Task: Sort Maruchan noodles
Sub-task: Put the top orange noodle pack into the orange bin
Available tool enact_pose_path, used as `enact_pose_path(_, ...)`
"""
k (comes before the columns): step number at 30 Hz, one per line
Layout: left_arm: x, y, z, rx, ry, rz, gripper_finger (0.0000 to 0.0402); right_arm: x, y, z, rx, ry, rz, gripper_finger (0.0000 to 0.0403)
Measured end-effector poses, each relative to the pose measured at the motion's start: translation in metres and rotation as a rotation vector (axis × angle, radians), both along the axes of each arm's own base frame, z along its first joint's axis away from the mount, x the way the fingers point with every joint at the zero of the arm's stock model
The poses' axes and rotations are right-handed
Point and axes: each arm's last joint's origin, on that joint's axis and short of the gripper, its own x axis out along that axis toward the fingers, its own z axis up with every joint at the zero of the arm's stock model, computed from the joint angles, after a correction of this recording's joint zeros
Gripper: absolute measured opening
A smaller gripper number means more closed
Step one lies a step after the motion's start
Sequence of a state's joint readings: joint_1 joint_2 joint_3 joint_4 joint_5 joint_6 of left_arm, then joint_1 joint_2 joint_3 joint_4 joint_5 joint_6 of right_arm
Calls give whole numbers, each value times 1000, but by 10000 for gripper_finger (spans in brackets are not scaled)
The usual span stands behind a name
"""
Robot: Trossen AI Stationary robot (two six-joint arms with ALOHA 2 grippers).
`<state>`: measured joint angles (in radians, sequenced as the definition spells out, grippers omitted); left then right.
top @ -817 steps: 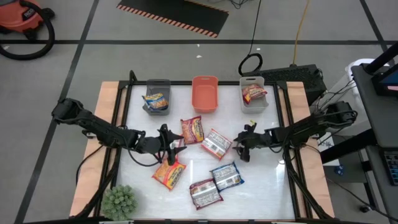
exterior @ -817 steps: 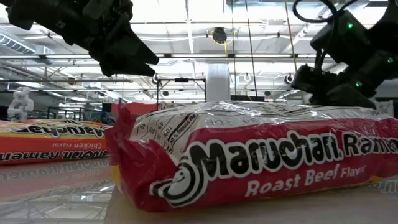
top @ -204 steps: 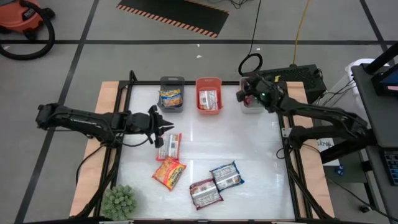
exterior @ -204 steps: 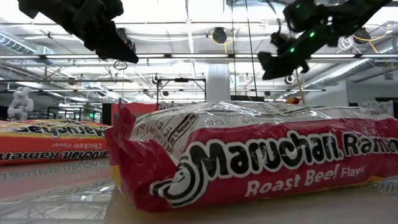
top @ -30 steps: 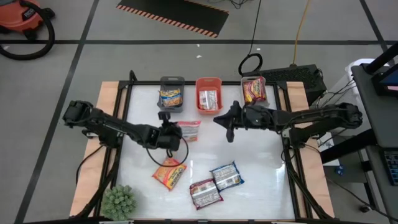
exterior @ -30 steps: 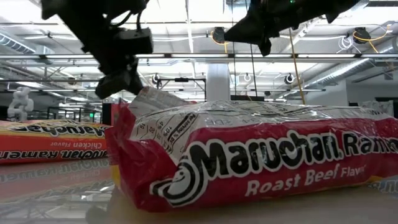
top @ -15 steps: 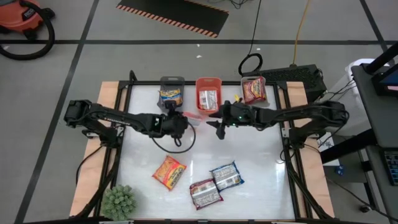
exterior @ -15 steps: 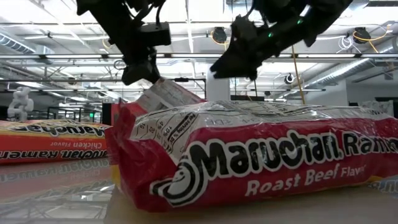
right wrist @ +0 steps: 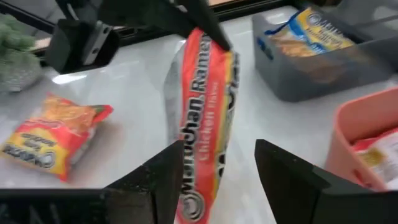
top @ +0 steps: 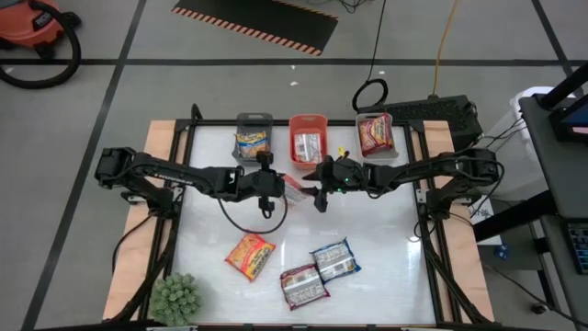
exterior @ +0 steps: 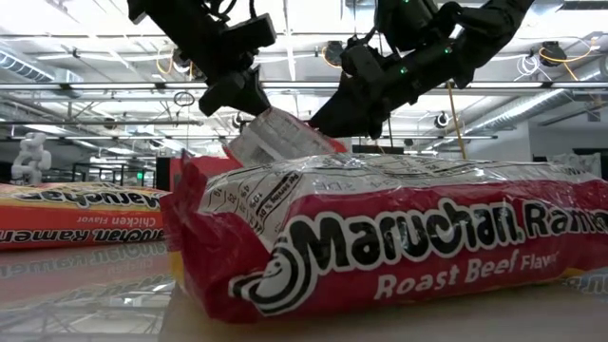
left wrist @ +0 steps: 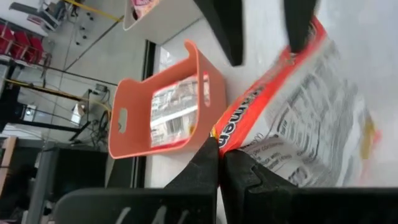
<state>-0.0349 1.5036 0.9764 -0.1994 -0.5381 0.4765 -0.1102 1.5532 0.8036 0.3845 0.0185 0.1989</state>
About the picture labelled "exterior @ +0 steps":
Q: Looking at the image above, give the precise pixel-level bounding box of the white robot figure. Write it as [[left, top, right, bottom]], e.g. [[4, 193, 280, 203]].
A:
[[9, 131, 52, 186]]

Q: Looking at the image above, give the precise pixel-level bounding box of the chicken Maruchan ramen packet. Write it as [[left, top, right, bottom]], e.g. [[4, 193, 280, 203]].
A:
[[0, 181, 170, 252]]

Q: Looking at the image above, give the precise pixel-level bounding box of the black ceiling cord reel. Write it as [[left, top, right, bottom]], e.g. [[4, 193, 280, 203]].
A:
[[322, 40, 347, 67], [539, 40, 569, 67]]

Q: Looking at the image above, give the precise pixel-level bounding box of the blue Maruchan ramen packet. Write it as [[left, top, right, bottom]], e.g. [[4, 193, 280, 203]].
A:
[[562, 266, 608, 295]]

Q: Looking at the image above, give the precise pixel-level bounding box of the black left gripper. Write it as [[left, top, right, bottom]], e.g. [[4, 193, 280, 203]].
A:
[[145, 0, 273, 118]]

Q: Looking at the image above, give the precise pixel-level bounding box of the yellow hanging cable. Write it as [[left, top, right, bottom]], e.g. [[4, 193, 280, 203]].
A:
[[446, 80, 469, 161]]

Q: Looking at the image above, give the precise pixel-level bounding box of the black frame workstation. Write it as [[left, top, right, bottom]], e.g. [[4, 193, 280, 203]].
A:
[[70, 162, 158, 189]]

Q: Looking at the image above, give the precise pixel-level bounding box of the white patterned cloth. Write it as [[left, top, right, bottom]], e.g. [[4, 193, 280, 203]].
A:
[[550, 152, 603, 180]]

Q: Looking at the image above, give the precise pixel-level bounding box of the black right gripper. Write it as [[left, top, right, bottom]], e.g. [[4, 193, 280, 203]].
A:
[[308, 41, 458, 142]]

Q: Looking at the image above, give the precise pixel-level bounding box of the roast beef Maruchan ramen packet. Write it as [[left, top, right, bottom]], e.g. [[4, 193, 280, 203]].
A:
[[226, 106, 351, 167], [159, 151, 608, 325]]

